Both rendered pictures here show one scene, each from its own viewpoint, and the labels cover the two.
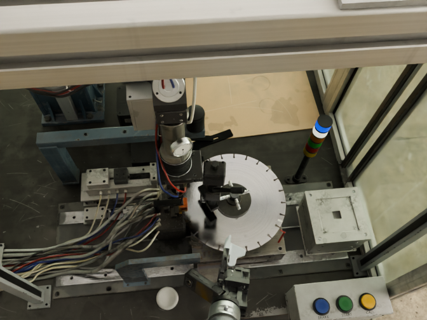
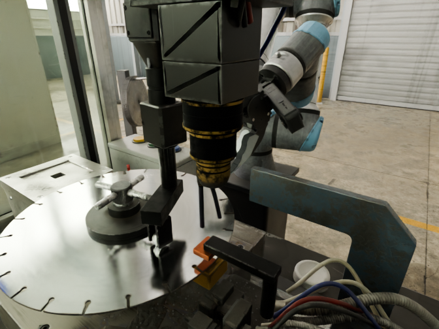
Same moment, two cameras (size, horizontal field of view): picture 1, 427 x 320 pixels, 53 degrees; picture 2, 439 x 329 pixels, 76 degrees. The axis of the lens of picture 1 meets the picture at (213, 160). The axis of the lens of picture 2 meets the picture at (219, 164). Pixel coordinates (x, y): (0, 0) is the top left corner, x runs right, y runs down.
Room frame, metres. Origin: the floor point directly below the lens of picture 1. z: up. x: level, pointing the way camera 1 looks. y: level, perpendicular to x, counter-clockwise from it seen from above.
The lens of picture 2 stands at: (0.66, 0.28, 1.20)
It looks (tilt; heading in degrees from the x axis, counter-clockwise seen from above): 25 degrees down; 224
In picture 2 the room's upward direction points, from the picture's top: straight up
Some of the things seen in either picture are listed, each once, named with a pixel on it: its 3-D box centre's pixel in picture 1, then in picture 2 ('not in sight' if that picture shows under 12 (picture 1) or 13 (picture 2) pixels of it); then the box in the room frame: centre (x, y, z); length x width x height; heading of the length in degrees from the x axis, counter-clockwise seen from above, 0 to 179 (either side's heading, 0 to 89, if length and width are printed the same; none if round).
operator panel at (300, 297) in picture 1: (335, 303); (154, 169); (0.23, -0.41, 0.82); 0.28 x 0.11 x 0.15; 100
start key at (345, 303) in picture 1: (344, 304); not in sight; (0.22, -0.41, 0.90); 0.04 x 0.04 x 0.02
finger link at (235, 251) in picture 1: (234, 250); not in sight; (0.31, -0.07, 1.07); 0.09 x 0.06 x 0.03; 174
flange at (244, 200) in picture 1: (233, 199); (125, 209); (0.50, -0.07, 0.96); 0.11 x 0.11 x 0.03
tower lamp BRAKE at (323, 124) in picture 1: (323, 123); not in sight; (0.68, -0.31, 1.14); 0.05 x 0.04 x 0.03; 10
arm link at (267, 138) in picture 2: not in sight; (259, 127); (-0.10, -0.27, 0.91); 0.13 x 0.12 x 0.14; 116
